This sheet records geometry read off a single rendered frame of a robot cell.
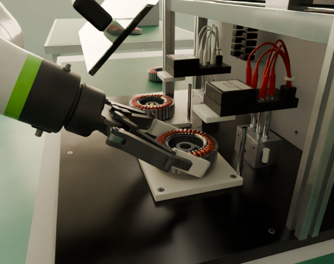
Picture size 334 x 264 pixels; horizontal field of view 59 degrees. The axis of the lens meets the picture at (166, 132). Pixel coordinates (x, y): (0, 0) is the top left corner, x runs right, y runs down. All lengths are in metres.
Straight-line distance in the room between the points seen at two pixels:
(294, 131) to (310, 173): 0.28
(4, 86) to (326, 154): 0.38
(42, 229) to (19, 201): 1.38
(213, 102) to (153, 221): 0.21
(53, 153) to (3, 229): 1.08
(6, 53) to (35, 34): 4.81
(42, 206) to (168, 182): 0.21
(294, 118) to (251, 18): 0.26
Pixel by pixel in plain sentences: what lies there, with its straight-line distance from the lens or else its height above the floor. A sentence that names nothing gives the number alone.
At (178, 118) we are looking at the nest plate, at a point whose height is 0.78.
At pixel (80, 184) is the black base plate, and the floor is 0.77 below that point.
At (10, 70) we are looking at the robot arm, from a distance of 0.41.
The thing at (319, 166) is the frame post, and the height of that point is 0.88.
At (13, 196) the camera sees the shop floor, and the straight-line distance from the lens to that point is 1.93.
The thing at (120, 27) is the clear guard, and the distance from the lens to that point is 0.25.
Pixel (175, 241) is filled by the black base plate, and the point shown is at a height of 0.77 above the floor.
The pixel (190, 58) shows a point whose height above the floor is 0.92.
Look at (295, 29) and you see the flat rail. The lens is 0.41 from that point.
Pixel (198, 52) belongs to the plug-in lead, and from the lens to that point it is 0.76.
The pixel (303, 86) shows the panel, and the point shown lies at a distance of 0.64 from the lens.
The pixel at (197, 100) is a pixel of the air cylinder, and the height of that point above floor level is 0.81.
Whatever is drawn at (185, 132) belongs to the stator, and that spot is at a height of 0.82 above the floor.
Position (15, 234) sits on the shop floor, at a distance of 1.67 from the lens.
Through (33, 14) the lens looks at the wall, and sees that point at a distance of 5.19.
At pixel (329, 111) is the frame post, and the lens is 0.36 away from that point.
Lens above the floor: 1.07
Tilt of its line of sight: 26 degrees down
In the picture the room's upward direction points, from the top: straight up
